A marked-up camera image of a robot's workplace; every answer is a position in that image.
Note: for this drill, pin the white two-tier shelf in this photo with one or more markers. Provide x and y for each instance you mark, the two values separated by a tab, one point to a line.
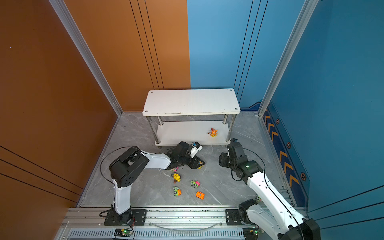
188	115

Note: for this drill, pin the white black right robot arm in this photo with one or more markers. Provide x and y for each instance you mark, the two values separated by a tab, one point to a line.
283	222

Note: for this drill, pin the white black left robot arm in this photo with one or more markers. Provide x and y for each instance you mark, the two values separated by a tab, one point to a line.
128	166

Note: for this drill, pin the yellow pikachu toy figure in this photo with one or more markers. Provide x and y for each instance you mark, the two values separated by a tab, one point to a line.
176	177

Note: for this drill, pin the orange dragon toy figure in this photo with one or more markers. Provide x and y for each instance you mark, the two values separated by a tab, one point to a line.
213	132

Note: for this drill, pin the aluminium corner post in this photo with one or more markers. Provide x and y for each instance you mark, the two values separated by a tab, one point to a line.
75	34
295	36

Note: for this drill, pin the green orange toy car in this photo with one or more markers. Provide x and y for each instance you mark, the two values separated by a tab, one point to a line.
176	191

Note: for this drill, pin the left aluminium corner post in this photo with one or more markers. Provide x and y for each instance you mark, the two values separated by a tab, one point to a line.
75	34

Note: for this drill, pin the green circuit board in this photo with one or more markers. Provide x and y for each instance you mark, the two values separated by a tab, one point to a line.
124	234
250	234

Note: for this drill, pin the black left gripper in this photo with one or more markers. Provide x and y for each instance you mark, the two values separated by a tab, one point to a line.
196	161

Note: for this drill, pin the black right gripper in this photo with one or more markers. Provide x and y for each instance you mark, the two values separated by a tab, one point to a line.
222	159

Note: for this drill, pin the right aluminium corner post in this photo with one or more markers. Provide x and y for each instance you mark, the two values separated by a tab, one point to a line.
295	36

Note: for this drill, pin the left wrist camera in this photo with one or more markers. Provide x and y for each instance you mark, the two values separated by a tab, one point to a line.
194	148

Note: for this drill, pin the right green circuit board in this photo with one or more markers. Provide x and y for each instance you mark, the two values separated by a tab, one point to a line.
250	234

